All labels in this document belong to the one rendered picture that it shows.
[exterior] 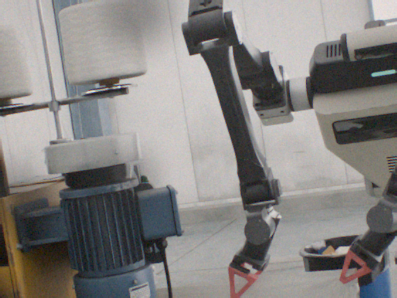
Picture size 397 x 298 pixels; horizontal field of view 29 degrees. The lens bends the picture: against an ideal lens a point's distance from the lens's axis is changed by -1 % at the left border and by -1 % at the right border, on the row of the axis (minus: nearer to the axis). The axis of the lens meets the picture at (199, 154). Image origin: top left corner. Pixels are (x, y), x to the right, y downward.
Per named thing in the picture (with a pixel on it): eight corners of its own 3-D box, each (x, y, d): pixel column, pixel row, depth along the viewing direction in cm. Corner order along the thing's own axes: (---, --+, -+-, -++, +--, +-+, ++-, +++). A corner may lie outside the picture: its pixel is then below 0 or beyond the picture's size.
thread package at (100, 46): (161, 77, 161) (148, -3, 160) (130, 77, 145) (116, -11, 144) (91, 90, 166) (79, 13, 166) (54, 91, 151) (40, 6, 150)
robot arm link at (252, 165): (234, 6, 153) (184, 19, 157) (230, 13, 148) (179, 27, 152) (286, 190, 170) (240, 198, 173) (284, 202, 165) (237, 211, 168)
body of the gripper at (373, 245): (349, 249, 159) (371, 223, 157) (355, 239, 168) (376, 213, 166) (374, 269, 158) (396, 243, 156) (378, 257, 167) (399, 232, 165)
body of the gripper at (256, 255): (231, 261, 166) (243, 230, 164) (242, 250, 176) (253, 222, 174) (259, 273, 164) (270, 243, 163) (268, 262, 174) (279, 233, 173)
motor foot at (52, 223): (93, 236, 147) (86, 191, 146) (65, 249, 135) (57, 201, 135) (52, 240, 149) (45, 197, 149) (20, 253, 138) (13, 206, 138)
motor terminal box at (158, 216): (182, 241, 150) (172, 183, 149) (187, 248, 140) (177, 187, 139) (140, 248, 149) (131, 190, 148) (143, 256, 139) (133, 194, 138)
